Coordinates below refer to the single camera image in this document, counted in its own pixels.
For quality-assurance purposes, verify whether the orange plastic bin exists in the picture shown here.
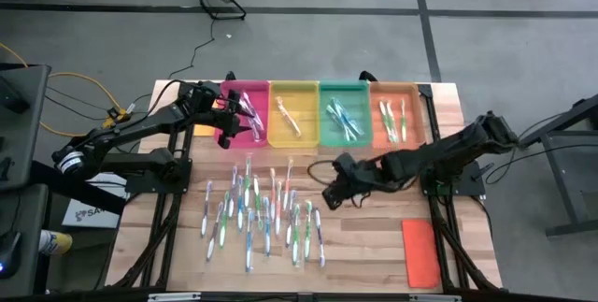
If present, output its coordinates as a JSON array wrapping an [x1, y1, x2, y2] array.
[[368, 80, 427, 150]]

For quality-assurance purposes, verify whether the teal plastic bin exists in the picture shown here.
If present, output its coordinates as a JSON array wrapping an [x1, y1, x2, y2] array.
[[318, 79, 374, 149]]

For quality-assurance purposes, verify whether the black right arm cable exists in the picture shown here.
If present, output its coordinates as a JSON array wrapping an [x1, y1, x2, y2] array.
[[306, 159, 338, 187]]

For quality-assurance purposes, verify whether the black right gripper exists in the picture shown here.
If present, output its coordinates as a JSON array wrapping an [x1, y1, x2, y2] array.
[[320, 151, 385, 210]]

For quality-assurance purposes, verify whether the orange toothbrush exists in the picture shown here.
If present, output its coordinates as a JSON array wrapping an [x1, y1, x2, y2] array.
[[268, 166, 278, 222], [274, 180, 284, 238], [283, 157, 295, 212], [275, 95, 303, 137]]

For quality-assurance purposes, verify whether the black floor cable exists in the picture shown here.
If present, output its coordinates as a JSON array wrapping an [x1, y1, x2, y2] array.
[[44, 85, 155, 123], [484, 142, 598, 186]]

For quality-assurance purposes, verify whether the black computer mouse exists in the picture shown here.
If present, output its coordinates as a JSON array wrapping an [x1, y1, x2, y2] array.
[[0, 230, 22, 280]]

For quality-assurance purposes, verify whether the pink plastic bin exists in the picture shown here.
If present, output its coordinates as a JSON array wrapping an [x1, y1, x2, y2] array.
[[214, 79, 271, 149]]

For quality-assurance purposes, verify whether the white cardboard box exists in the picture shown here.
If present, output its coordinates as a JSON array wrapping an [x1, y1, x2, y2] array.
[[62, 172, 131, 230]]

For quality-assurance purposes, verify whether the yellow plastic bin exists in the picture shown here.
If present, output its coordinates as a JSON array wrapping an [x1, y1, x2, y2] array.
[[266, 79, 321, 150]]

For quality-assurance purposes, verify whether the dark grey desk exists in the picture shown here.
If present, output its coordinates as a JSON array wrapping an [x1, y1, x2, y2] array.
[[0, 63, 52, 194], [0, 183, 50, 299]]

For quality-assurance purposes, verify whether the silver bracket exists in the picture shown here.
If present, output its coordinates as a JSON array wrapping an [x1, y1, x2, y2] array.
[[408, 294, 463, 302], [147, 292, 203, 302]]

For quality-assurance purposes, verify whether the black aluminium rig frame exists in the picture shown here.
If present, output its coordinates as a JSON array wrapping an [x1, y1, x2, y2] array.
[[417, 81, 502, 292], [106, 80, 221, 290]]

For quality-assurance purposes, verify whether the yellow cable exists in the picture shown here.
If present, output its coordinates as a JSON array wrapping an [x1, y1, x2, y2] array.
[[0, 42, 130, 138]]

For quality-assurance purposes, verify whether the black diagonal desk leg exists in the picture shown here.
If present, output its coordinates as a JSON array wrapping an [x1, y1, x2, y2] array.
[[28, 160, 128, 217]]

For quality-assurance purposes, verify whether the black rig frame bar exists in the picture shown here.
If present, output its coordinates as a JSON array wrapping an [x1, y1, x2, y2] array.
[[0, 286, 598, 302]]

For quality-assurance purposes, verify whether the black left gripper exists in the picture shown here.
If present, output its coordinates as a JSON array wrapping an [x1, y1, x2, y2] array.
[[212, 89, 257, 151]]

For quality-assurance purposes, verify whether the black fan cable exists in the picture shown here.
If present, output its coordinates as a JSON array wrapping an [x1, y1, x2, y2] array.
[[166, 17, 217, 81]]

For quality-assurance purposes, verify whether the black desk frame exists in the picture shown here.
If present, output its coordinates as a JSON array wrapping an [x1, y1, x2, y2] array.
[[515, 93, 598, 238]]

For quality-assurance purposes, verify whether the white and yellow can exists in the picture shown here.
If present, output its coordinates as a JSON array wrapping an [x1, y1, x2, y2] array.
[[37, 229, 74, 257]]

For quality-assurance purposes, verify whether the orange flat lid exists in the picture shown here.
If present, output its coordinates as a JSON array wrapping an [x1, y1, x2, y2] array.
[[400, 218, 443, 290]]

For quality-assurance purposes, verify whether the purple toothbrush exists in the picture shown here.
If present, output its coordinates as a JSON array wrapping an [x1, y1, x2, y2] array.
[[227, 165, 239, 220], [200, 180, 214, 239], [285, 189, 299, 249], [206, 201, 226, 263], [313, 207, 327, 268], [240, 91, 265, 131], [246, 113, 263, 143]]

